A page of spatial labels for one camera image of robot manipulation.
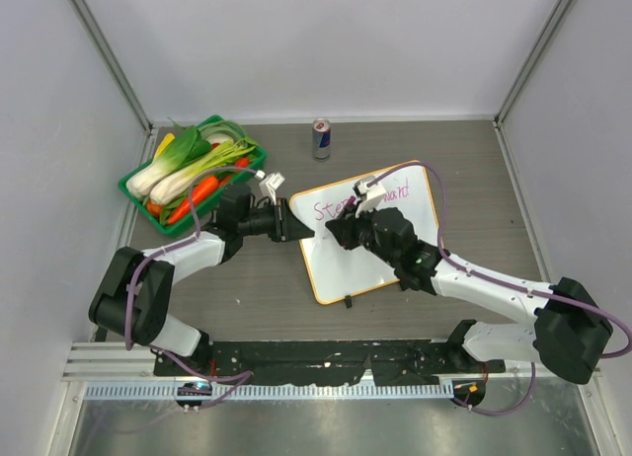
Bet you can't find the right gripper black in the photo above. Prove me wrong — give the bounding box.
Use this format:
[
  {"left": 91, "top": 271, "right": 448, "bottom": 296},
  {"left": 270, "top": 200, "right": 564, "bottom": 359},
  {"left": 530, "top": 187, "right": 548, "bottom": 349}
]
[{"left": 327, "top": 199, "right": 400, "bottom": 268}]

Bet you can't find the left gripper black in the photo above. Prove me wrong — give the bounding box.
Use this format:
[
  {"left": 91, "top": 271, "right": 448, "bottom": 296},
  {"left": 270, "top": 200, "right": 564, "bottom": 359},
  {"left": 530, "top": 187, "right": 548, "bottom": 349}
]
[{"left": 239, "top": 198, "right": 313, "bottom": 244}]

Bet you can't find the white marker with magenta cap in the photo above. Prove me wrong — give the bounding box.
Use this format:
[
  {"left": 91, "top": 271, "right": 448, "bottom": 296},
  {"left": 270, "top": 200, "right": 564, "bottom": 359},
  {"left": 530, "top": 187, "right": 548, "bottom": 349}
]
[{"left": 341, "top": 195, "right": 356, "bottom": 214}]

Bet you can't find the whiteboard with orange frame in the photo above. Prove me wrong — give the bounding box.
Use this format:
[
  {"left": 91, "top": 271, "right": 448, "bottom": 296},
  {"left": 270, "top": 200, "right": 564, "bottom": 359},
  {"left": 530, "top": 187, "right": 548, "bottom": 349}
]
[{"left": 290, "top": 165, "right": 441, "bottom": 305}]

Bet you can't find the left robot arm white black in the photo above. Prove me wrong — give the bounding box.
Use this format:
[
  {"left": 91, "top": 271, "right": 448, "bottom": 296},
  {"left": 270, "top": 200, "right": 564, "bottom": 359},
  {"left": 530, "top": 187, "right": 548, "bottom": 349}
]
[{"left": 88, "top": 184, "right": 314, "bottom": 376}]

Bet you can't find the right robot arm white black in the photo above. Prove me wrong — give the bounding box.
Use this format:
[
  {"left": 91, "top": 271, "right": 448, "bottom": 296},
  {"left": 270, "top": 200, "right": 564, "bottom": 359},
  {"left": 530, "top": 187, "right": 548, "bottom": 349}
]
[{"left": 326, "top": 207, "right": 613, "bottom": 385}]

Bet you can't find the red tomato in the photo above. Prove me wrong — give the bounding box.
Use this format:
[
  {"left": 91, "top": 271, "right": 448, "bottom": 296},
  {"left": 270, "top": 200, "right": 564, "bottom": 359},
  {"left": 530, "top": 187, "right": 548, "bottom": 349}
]
[{"left": 234, "top": 158, "right": 250, "bottom": 168}]

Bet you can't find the orange carrot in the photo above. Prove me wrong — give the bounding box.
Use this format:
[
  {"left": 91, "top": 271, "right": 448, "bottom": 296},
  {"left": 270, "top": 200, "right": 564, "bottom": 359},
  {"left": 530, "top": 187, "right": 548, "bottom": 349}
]
[{"left": 167, "top": 176, "right": 219, "bottom": 225}]

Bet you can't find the silver blue drink can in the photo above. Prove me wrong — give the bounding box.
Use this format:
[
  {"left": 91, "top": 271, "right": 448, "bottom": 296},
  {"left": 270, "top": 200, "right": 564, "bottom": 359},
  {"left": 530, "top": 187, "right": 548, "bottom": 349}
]
[{"left": 312, "top": 118, "right": 331, "bottom": 161}]

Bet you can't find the green plastic basket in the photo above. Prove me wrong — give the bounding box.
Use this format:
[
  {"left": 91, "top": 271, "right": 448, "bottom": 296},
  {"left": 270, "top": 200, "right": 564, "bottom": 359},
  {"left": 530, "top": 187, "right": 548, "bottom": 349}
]
[{"left": 118, "top": 115, "right": 267, "bottom": 237}]

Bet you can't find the bok choy right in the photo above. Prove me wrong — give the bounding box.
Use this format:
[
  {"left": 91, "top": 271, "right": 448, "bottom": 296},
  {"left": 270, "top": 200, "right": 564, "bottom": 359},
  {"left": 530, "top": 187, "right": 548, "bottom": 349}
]
[{"left": 149, "top": 137, "right": 259, "bottom": 205}]

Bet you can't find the bok choy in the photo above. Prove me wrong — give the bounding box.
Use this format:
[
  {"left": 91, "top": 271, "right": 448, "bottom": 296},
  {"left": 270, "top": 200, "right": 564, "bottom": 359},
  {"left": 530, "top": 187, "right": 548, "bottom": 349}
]
[
  {"left": 149, "top": 137, "right": 259, "bottom": 205},
  {"left": 125, "top": 126, "right": 211, "bottom": 198}
]

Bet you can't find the bok choy left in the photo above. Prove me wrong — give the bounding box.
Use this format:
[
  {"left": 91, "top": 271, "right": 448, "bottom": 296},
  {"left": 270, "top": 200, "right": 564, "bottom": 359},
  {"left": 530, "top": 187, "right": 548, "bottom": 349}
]
[{"left": 125, "top": 126, "right": 211, "bottom": 198}]

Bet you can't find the yellow vegetable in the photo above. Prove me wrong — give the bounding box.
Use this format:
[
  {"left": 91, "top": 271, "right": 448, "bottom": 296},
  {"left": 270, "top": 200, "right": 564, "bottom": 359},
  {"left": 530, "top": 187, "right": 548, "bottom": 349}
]
[{"left": 153, "top": 132, "right": 176, "bottom": 159}]

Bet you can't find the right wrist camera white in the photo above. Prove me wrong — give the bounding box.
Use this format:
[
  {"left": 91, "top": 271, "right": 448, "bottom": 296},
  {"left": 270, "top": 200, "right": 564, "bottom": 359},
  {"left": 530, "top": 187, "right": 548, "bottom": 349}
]
[{"left": 354, "top": 176, "right": 386, "bottom": 218}]

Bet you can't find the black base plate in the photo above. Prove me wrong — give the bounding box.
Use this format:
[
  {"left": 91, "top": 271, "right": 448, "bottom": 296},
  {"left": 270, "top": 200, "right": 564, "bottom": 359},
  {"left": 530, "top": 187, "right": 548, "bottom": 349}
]
[{"left": 179, "top": 340, "right": 506, "bottom": 387}]

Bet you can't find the white slotted cable duct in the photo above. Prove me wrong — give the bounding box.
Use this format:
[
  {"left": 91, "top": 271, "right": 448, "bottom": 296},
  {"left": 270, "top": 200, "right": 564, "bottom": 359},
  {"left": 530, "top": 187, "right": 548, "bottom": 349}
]
[{"left": 84, "top": 380, "right": 453, "bottom": 404}]

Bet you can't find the aluminium rail left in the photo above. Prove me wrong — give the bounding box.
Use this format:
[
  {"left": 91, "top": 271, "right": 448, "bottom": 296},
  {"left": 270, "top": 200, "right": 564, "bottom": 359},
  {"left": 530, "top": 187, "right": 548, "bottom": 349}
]
[{"left": 61, "top": 341, "right": 164, "bottom": 381}]

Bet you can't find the aluminium frame post left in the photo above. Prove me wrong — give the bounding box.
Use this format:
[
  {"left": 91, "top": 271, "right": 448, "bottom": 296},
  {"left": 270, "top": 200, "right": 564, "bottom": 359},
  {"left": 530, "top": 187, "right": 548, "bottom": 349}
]
[{"left": 57, "top": 0, "right": 153, "bottom": 131}]

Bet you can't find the aluminium frame post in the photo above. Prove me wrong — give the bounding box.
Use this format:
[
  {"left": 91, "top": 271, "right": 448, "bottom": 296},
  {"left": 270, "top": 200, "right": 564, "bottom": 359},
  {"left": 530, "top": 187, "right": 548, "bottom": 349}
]
[
  {"left": 495, "top": 0, "right": 589, "bottom": 125},
  {"left": 57, "top": 0, "right": 153, "bottom": 131}
]

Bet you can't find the aluminium frame post right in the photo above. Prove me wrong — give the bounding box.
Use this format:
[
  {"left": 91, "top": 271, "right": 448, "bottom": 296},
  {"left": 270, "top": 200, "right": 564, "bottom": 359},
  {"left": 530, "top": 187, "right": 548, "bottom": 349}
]
[{"left": 495, "top": 0, "right": 589, "bottom": 125}]

